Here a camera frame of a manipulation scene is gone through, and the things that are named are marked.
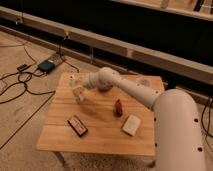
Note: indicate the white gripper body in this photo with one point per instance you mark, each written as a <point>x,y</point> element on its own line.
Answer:
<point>78,92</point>

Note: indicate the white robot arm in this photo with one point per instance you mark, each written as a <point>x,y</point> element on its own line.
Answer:
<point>178,137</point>

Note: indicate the wooden table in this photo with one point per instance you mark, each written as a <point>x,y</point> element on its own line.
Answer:
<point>105,134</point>

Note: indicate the dark red bowl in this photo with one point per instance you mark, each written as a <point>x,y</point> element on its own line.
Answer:
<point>105,88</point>

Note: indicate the red and black box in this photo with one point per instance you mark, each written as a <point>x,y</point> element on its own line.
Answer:
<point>77,125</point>

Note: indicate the dark blue electronic box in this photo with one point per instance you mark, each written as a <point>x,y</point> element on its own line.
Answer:
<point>46,66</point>

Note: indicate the small brown figurine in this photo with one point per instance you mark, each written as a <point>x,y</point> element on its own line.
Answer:
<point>118,108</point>

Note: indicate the small black adapter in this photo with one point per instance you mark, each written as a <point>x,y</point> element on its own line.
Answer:
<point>23,67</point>

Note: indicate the beige sponge block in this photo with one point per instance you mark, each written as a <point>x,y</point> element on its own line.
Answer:
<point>131,125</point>

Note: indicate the long wooden beam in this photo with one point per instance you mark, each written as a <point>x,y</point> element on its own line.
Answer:
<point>168,62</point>

